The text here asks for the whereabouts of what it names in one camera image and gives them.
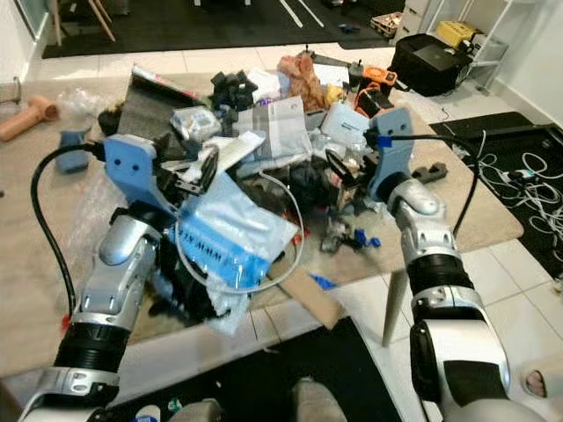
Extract yellow box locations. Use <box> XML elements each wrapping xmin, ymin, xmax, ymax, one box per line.
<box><xmin>435</xmin><ymin>20</ymin><xmax>481</xmax><ymax>50</ymax></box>

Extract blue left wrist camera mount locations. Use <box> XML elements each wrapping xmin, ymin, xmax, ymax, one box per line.
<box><xmin>103</xmin><ymin>134</ymin><xmax>177</xmax><ymax>217</ymax></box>

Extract black rug with white lines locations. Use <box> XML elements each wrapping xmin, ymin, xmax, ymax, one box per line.
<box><xmin>42</xmin><ymin>0</ymin><xmax>407</xmax><ymax>61</ymax></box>

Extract black rug under cables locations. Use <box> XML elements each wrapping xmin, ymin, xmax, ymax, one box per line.
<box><xmin>429</xmin><ymin>111</ymin><xmax>563</xmax><ymax>279</ymax></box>

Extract black printer box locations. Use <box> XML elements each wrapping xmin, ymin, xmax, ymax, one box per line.
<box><xmin>390</xmin><ymin>33</ymin><xmax>478</xmax><ymax>98</ymax></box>

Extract dark grey flat board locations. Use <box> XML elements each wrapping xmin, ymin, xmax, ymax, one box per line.
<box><xmin>119</xmin><ymin>66</ymin><xmax>203</xmax><ymax>138</ymax></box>

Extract wooden chair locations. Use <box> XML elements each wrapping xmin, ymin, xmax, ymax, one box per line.
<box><xmin>48</xmin><ymin>0</ymin><xmax>118</xmax><ymax>47</ymax></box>

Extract pale table leg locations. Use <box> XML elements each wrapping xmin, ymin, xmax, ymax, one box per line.
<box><xmin>382</xmin><ymin>267</ymin><xmax>411</xmax><ymax>347</ymax></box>

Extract tangle of white cables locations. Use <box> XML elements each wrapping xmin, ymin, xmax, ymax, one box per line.
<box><xmin>479</xmin><ymin>132</ymin><xmax>563</xmax><ymax>251</ymax></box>

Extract small blue white wrapper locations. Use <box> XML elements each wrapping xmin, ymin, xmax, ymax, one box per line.
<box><xmin>135</xmin><ymin>404</ymin><xmax>162</xmax><ymax>422</ymax></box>

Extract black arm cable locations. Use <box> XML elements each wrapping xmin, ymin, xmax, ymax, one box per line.
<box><xmin>380</xmin><ymin>130</ymin><xmax>483</xmax><ymax>234</ymax></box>
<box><xmin>30</xmin><ymin>142</ymin><xmax>106</xmax><ymax>319</ymax></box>

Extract grey robot leg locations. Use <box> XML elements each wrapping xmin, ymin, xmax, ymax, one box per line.
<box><xmin>179</xmin><ymin>398</ymin><xmax>226</xmax><ymax>422</ymax></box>
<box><xmin>294</xmin><ymin>378</ymin><xmax>349</xmax><ymax>422</ymax></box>

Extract orange black clamp meter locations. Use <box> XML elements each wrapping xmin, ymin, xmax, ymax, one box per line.
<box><xmin>352</xmin><ymin>62</ymin><xmax>399</xmax><ymax>120</ymax></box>

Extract thin white cable loop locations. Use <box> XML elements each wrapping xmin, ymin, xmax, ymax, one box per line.
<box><xmin>174</xmin><ymin>170</ymin><xmax>305</xmax><ymax>296</ymax></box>

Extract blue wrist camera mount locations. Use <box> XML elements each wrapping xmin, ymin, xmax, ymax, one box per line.
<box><xmin>103</xmin><ymin>134</ymin><xmax>177</xmax><ymax>217</ymax></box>
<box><xmin>368</xmin><ymin>107</ymin><xmax>417</xmax><ymax>200</ymax></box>

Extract bare person foot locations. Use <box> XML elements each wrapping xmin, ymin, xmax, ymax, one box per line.
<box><xmin>519</xmin><ymin>356</ymin><xmax>563</xmax><ymax>405</ymax></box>

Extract brown cardboard piece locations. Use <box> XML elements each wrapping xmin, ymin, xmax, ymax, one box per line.
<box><xmin>280</xmin><ymin>270</ymin><xmax>347</xmax><ymax>331</ymax></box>

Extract clear bag with blue label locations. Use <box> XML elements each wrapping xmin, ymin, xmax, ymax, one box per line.
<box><xmin>320</xmin><ymin>100</ymin><xmax>373</xmax><ymax>147</ymax></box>

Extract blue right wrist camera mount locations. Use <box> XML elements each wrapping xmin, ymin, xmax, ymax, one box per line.
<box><xmin>368</xmin><ymin>107</ymin><xmax>417</xmax><ymax>200</ymax></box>

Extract grey printed zip bag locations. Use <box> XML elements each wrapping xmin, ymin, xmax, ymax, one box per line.
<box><xmin>245</xmin><ymin>96</ymin><xmax>316</xmax><ymax>164</ymax></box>

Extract small basket of parts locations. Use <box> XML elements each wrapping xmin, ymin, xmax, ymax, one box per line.
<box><xmin>369</xmin><ymin>11</ymin><xmax>404</xmax><ymax>40</ymax></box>

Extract blue printed plastic part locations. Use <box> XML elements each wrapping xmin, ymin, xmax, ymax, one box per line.
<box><xmin>56</xmin><ymin>127</ymin><xmax>91</xmax><ymax>175</ymax></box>

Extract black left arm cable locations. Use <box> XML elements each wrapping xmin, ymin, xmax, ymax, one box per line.
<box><xmin>30</xmin><ymin>142</ymin><xmax>106</xmax><ymax>319</ymax></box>

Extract grey robot left leg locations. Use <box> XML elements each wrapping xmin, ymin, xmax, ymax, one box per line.
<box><xmin>179</xmin><ymin>398</ymin><xmax>226</xmax><ymax>422</ymax></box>

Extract small clear bag of parts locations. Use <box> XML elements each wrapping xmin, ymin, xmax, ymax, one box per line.
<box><xmin>171</xmin><ymin>106</ymin><xmax>222</xmax><ymax>144</ymax></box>

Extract brown crumpled bag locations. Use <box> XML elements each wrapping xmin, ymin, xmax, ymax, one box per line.
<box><xmin>276</xmin><ymin>53</ymin><xmax>327</xmax><ymax>112</ymax></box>

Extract tan plastic cylinder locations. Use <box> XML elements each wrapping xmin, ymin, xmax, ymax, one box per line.
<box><xmin>0</xmin><ymin>97</ymin><xmax>61</xmax><ymax>143</ymax></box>

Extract blue plastic package bag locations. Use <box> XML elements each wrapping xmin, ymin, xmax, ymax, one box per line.
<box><xmin>180</xmin><ymin>171</ymin><xmax>300</xmax><ymax>293</ymax></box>

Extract plain black floor mat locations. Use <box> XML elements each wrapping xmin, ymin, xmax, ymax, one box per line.
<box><xmin>104</xmin><ymin>316</ymin><xmax>406</xmax><ymax>422</ymax></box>

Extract blue black small clamps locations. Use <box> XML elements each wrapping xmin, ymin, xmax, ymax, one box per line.
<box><xmin>350</xmin><ymin>227</ymin><xmax>384</xmax><ymax>251</ymax></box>

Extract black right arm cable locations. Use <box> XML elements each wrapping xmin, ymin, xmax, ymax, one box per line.
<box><xmin>380</xmin><ymin>130</ymin><xmax>483</xmax><ymax>234</ymax></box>

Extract white shelf rack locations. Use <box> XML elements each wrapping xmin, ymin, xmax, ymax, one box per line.
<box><xmin>400</xmin><ymin>0</ymin><xmax>539</xmax><ymax>94</ymax></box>

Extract grey robot right leg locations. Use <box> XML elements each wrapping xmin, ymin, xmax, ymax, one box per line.
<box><xmin>294</xmin><ymin>378</ymin><xmax>349</xmax><ymax>422</ymax></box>

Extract crumpled clear plastic bag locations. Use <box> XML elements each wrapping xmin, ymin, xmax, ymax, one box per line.
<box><xmin>65</xmin><ymin>88</ymin><xmax>116</xmax><ymax>125</ymax></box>

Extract small blue scrap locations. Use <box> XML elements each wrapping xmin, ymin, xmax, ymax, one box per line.
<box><xmin>310</xmin><ymin>274</ymin><xmax>338</xmax><ymax>292</ymax></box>

